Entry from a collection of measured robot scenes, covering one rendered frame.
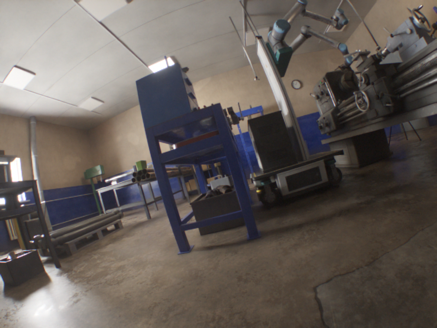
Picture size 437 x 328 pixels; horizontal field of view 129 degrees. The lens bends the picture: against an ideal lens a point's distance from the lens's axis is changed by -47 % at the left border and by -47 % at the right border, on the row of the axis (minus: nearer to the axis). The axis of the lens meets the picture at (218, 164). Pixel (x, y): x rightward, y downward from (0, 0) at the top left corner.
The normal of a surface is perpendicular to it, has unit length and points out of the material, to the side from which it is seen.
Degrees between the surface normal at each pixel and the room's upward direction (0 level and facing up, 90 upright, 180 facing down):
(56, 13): 180
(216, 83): 90
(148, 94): 90
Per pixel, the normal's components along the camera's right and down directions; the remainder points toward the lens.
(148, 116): -0.14, 0.00
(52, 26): 0.28, 0.96
